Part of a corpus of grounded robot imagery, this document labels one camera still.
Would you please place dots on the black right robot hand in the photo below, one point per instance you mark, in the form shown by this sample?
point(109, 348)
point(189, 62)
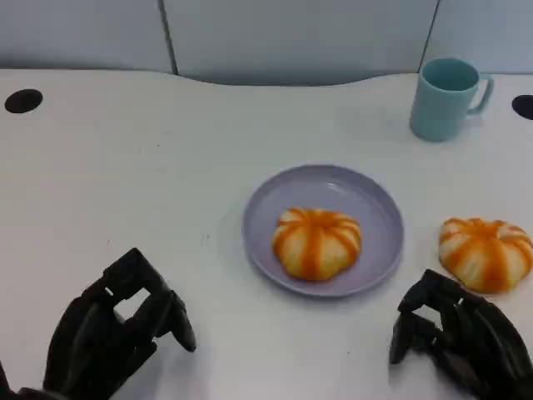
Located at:
point(483, 346)

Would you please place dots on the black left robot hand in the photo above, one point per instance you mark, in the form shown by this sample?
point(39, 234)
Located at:
point(87, 346)

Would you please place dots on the orange and white bread roll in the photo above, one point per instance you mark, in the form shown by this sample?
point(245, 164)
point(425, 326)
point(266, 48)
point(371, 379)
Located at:
point(316, 243)
point(485, 254)

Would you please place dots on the lilac plate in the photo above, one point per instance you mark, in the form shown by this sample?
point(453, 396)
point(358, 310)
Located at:
point(266, 208)

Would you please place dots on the pale green mug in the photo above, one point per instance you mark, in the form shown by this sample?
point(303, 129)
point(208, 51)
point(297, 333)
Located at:
point(439, 114)

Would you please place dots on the grey partition panel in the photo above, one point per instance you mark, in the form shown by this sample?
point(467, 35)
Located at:
point(291, 37)
point(487, 29)
point(79, 29)

